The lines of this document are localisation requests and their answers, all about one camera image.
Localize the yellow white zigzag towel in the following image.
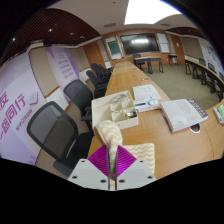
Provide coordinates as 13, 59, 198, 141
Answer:
93, 120, 156, 181

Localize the group of side chairs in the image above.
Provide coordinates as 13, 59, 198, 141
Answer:
198, 57, 224, 88

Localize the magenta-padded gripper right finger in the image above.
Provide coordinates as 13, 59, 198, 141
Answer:
114, 144, 158, 191

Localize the white printed paper sheet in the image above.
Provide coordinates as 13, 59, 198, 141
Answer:
132, 83, 162, 102

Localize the white book with dark stripe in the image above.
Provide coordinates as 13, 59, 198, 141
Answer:
159, 98, 209, 133

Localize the small dark side desk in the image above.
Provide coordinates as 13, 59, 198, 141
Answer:
168, 53, 179, 66

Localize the dark-legged front desk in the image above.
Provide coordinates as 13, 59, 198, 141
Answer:
133, 55, 164, 75

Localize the green wall whiteboard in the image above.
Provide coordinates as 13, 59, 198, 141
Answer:
104, 35, 124, 61

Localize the group of black office chairs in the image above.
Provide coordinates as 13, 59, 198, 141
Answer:
85, 62, 114, 99

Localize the large black wall screen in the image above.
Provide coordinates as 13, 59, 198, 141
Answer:
119, 32, 160, 56

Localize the small white blue box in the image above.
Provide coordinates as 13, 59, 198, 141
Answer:
133, 97, 161, 113

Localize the white wall whiteboard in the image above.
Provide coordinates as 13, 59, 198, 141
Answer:
156, 32, 171, 54

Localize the long side table row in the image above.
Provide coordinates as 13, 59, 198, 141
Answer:
184, 59, 224, 101

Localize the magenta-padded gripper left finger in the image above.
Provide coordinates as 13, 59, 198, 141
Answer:
67, 144, 110, 191

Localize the round table cable grommet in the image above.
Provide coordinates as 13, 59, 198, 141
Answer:
189, 123, 202, 134

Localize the bright ceiling light panel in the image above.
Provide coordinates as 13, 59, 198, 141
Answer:
123, 0, 183, 26

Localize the white compartment organizer box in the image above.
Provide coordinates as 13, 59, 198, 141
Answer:
90, 89, 140, 131

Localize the black mesh office chair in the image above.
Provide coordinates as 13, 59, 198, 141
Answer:
26, 100, 94, 178
63, 79, 96, 133

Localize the brown wooden door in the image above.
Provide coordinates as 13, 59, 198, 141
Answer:
169, 34, 186, 65
83, 40, 106, 69

